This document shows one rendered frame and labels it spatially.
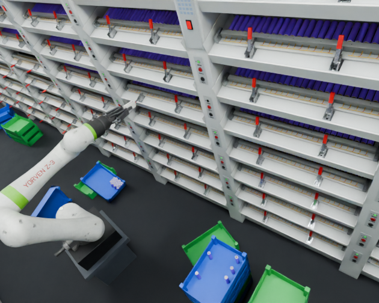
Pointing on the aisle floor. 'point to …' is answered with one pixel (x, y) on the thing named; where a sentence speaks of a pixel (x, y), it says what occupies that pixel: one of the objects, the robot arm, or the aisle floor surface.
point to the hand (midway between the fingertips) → (129, 106)
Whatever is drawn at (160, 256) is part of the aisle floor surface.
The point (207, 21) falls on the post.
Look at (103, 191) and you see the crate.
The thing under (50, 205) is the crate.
